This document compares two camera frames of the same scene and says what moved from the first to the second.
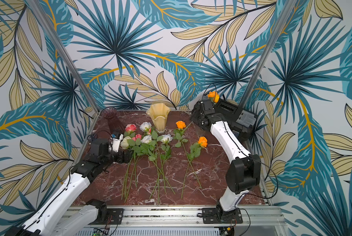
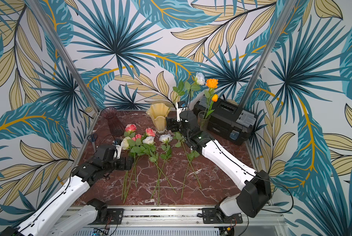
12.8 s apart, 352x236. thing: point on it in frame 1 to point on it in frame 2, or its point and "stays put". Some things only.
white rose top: x=147 y=127 to x=199 y=79
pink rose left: x=130 y=130 stays put
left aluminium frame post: x=65 y=57 stays put
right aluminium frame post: x=268 y=51 stays put
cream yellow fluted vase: x=159 y=112 stays put
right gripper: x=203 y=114 to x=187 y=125
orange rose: x=214 y=97 to x=211 y=84
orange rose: x=195 y=150 to x=215 y=98
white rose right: x=165 y=154 stays put
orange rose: x=179 y=135 stays put
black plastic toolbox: x=242 y=121 stays put
